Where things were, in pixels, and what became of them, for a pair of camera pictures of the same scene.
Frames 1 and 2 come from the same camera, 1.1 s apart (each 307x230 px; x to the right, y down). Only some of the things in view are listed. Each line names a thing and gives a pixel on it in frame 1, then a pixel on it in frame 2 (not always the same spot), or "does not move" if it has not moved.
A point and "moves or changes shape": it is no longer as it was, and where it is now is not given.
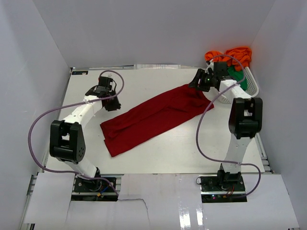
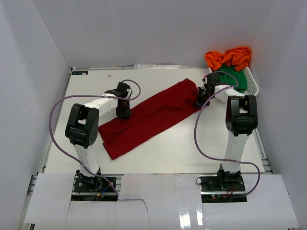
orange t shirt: [240, 57] does not move
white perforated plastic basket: [252, 86] does not move
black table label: [79, 73] does not move
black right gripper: [200, 74] -> [199, 102]
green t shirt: [239, 76] does not move
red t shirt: [130, 129] moves or changes shape
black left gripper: [115, 105] -> [126, 113]
